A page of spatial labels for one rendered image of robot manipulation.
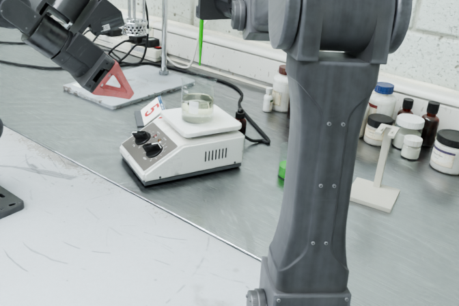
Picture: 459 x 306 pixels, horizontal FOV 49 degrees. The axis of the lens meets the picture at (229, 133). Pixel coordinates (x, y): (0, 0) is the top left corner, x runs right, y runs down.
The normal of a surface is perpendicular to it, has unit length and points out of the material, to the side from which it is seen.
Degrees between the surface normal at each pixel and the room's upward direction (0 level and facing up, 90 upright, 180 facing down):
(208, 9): 90
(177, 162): 90
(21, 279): 0
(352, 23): 96
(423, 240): 0
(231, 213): 0
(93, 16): 90
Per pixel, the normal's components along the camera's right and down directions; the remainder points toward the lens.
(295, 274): 0.11, 0.30
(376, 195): 0.07, -0.91
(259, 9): -0.95, 0.03
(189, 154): 0.50, 0.38
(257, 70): -0.61, 0.28
